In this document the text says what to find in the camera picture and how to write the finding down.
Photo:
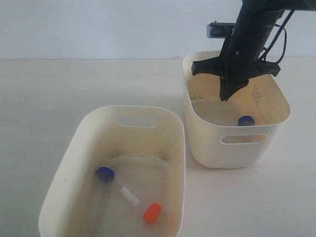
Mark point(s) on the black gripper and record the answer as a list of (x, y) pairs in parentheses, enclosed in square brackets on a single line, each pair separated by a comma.
[(238, 61)]

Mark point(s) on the cream bin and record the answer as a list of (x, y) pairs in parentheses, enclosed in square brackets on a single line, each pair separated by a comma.
[(145, 147), (216, 140)]

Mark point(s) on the orange-capped clear tube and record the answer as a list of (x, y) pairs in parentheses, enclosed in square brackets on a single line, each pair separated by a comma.
[(148, 211)]

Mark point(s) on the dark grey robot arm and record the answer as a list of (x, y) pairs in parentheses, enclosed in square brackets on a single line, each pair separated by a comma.
[(267, 18)]

